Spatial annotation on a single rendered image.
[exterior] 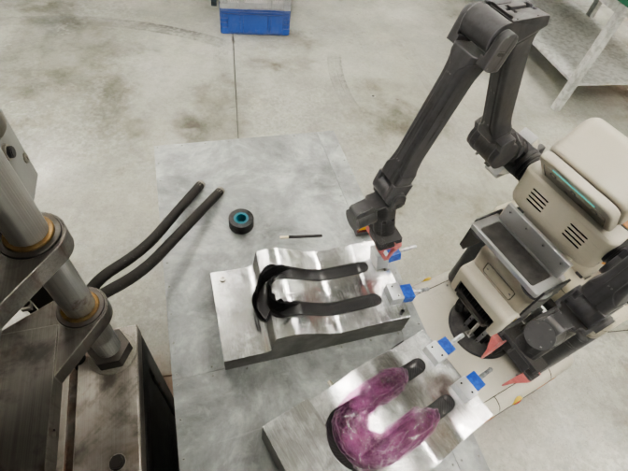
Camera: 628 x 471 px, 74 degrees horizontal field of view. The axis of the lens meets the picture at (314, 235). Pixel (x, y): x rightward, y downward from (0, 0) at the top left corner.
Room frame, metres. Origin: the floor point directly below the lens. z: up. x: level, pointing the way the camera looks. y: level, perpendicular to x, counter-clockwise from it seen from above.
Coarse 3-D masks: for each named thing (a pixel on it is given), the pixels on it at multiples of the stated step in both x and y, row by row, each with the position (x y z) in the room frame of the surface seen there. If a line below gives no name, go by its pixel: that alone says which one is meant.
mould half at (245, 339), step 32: (256, 256) 0.62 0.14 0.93; (288, 256) 0.65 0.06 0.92; (320, 256) 0.70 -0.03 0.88; (352, 256) 0.72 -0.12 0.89; (224, 288) 0.55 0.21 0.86; (288, 288) 0.54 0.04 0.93; (320, 288) 0.59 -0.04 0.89; (352, 288) 0.61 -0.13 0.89; (224, 320) 0.46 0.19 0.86; (256, 320) 0.47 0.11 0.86; (288, 320) 0.45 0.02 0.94; (320, 320) 0.49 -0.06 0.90; (352, 320) 0.51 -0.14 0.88; (384, 320) 0.53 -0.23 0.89; (224, 352) 0.37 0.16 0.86; (256, 352) 0.39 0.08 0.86; (288, 352) 0.42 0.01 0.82
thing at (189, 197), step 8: (200, 184) 0.93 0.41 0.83; (192, 192) 0.88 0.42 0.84; (184, 200) 0.83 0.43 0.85; (192, 200) 0.86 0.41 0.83; (176, 208) 0.79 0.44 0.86; (184, 208) 0.81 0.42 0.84; (168, 216) 0.75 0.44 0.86; (176, 216) 0.76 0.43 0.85; (160, 224) 0.71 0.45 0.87; (168, 224) 0.72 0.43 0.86
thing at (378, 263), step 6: (372, 246) 0.73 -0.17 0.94; (408, 246) 0.75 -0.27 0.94; (414, 246) 0.75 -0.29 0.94; (372, 252) 0.71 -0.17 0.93; (378, 252) 0.70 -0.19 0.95; (384, 252) 0.70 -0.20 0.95; (396, 252) 0.72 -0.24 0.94; (372, 258) 0.71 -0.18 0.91; (378, 258) 0.68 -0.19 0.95; (390, 258) 0.70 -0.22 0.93; (396, 258) 0.71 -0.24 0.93; (378, 264) 0.68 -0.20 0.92; (384, 264) 0.69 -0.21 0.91
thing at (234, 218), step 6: (234, 210) 0.84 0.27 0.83; (240, 210) 0.85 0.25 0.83; (246, 210) 0.85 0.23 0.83; (234, 216) 0.82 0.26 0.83; (240, 216) 0.83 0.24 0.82; (246, 216) 0.83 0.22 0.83; (252, 216) 0.83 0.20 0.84; (234, 222) 0.79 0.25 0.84; (240, 222) 0.80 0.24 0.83; (246, 222) 0.80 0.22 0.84; (252, 222) 0.81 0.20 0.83; (234, 228) 0.78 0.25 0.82; (240, 228) 0.78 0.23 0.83; (246, 228) 0.79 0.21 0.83; (240, 234) 0.78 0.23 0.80
